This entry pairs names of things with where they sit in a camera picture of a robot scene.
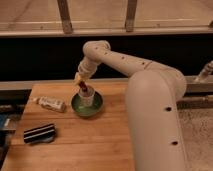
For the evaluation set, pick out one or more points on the metal window frame post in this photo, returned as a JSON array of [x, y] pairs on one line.
[[65, 16], [130, 15]]

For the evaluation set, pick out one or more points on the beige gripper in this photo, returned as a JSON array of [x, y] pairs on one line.
[[86, 70]]

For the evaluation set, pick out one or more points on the white plastic bottle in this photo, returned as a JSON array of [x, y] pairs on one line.
[[50, 103]]

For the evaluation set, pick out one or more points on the wooden cutting board table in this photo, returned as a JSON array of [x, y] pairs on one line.
[[101, 143]]

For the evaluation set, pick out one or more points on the metal window frame post right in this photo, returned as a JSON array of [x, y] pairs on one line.
[[130, 15]]

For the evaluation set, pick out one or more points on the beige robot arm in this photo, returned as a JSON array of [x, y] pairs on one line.
[[151, 97]]

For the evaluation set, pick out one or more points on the white ceramic cup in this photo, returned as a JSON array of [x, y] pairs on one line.
[[87, 99]]

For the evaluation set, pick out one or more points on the black white striped sponge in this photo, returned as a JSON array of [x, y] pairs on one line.
[[43, 134]]

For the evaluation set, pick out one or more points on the green ceramic bowl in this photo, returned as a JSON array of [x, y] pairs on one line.
[[87, 111]]

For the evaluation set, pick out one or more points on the metal window frame post left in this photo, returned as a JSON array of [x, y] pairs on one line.
[[65, 16]]

